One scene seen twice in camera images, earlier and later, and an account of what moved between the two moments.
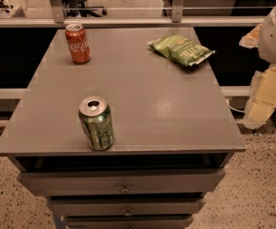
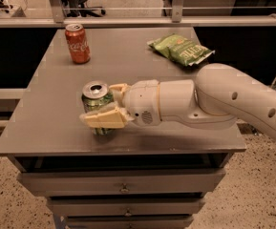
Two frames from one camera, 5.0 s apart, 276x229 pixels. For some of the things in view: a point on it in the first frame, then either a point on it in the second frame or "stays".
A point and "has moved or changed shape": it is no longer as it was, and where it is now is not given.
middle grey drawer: (129, 206) stays
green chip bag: (180, 50) stays
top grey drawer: (123, 182) stays
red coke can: (78, 43) stays
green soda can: (96, 119) has moved or changed shape
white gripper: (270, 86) → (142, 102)
